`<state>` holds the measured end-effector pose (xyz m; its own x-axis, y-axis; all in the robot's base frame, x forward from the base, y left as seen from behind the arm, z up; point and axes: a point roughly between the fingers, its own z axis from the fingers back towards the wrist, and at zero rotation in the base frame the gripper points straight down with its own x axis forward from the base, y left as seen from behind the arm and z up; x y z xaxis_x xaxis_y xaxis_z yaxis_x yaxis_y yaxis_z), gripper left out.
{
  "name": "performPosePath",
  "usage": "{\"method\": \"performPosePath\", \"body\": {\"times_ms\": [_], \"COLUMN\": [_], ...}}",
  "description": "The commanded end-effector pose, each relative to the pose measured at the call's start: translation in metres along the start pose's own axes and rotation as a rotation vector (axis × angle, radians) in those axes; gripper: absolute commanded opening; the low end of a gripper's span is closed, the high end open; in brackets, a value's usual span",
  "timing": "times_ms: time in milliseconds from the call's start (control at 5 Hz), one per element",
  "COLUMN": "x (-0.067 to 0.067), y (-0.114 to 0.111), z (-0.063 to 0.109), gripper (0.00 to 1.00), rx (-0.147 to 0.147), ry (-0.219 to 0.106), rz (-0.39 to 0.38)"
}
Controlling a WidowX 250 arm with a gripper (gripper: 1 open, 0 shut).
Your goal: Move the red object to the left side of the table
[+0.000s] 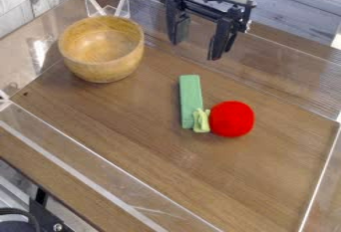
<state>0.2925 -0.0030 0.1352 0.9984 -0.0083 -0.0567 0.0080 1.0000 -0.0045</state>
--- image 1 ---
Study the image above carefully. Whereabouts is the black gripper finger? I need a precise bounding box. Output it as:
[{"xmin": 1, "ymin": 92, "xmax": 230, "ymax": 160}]
[
  {"xmin": 167, "ymin": 7, "xmax": 190, "ymax": 45},
  {"xmin": 207, "ymin": 18, "xmax": 237, "ymax": 61}
]

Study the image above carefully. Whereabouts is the red plush tomato toy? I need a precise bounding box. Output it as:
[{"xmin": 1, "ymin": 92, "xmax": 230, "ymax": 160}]
[{"xmin": 191, "ymin": 101, "xmax": 257, "ymax": 138}]

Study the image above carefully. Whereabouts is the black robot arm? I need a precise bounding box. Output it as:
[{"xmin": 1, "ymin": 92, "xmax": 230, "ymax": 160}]
[{"xmin": 165, "ymin": 0, "xmax": 257, "ymax": 61}]

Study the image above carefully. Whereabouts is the green rectangular block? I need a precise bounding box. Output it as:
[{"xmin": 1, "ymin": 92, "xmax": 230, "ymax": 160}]
[{"xmin": 178, "ymin": 75, "xmax": 203, "ymax": 129}]

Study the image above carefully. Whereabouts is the wooden bowl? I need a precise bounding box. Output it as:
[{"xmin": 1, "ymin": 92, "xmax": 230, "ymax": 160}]
[{"xmin": 58, "ymin": 16, "xmax": 146, "ymax": 83}]

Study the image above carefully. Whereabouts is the clear acrylic tray wall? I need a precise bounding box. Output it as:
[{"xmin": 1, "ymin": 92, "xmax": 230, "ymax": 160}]
[{"xmin": 0, "ymin": 0, "xmax": 341, "ymax": 232}]

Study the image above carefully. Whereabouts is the black table clamp bracket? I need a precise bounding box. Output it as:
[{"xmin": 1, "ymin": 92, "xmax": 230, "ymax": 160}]
[{"xmin": 0, "ymin": 188, "xmax": 75, "ymax": 232}]

